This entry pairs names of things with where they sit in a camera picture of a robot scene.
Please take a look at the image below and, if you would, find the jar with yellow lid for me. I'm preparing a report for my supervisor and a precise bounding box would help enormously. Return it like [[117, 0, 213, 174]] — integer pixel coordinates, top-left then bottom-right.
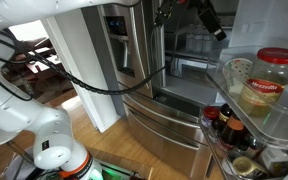
[[232, 155, 269, 180]]

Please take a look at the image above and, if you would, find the clear plastic water bottle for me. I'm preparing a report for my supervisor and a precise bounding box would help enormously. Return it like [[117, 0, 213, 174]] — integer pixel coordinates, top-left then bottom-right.
[[193, 25, 205, 54], [185, 26, 196, 53], [202, 28, 215, 54]]

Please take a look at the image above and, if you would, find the white carton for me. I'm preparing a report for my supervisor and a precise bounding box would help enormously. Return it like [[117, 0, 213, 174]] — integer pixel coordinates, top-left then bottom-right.
[[258, 146, 288, 176]]

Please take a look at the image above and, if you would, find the shallow stainless refrigerator drawer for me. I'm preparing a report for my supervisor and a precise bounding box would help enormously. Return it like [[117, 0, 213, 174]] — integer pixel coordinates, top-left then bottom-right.
[[120, 87, 205, 144]]

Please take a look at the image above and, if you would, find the brown wooden furniture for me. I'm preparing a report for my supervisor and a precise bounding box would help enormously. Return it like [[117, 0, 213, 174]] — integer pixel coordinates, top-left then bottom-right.
[[0, 33, 79, 102]]

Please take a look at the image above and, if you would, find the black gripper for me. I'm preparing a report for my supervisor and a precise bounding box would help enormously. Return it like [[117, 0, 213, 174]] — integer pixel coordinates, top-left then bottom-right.
[[155, 0, 178, 27]]

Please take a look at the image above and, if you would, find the refrigerator door with dispenser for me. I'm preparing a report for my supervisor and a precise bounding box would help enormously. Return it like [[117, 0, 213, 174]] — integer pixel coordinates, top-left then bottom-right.
[[97, 2, 167, 100]]

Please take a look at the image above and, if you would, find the white-lined open refrigerator door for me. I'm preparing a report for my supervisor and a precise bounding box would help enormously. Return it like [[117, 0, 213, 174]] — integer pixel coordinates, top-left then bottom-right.
[[197, 0, 288, 180]]

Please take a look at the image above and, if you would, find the red capped bottle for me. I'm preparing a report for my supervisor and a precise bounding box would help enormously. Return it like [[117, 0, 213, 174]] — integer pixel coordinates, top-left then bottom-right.
[[202, 105, 220, 128]]

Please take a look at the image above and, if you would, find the shallow clear door bin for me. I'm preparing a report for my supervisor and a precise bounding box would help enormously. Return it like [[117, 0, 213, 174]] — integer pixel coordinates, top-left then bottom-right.
[[205, 45, 288, 152]]

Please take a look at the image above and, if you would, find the dark bottle orange label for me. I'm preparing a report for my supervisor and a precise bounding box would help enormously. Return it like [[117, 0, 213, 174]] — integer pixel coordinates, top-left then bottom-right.
[[218, 114, 249, 151]]

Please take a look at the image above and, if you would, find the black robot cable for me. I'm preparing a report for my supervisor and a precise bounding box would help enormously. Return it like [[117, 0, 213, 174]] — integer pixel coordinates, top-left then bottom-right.
[[0, 19, 172, 98]]

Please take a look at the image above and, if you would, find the dark glass bottle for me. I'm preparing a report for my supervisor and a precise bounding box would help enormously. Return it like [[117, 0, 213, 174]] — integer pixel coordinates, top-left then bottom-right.
[[237, 133, 266, 152]]

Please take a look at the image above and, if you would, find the glass jar with red lid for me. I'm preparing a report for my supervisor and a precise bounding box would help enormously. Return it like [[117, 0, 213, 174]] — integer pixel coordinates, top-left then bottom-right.
[[237, 47, 288, 118]]

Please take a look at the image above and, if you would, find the white chair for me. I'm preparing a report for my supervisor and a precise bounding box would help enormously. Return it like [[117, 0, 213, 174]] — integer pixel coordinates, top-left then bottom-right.
[[0, 126, 38, 180]]

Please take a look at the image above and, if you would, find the deep stainless freezer drawer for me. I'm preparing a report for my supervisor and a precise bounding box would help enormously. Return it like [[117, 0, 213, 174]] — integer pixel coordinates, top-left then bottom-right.
[[124, 109, 216, 180]]

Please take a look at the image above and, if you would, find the deep clear door bin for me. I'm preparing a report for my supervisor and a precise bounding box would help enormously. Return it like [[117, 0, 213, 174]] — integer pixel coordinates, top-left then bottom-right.
[[198, 106, 288, 180]]

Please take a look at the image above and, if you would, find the stainless steel refrigerator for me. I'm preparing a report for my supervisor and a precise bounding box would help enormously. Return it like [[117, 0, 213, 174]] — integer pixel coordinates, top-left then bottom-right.
[[95, 0, 242, 180]]

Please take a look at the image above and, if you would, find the curved steel door handle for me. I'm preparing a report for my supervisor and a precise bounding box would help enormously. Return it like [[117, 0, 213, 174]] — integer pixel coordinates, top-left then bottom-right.
[[129, 2, 152, 92]]

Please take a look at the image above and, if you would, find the dark bottle black cap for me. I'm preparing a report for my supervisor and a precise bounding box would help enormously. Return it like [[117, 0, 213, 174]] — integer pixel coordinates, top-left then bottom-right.
[[213, 103, 234, 133]]

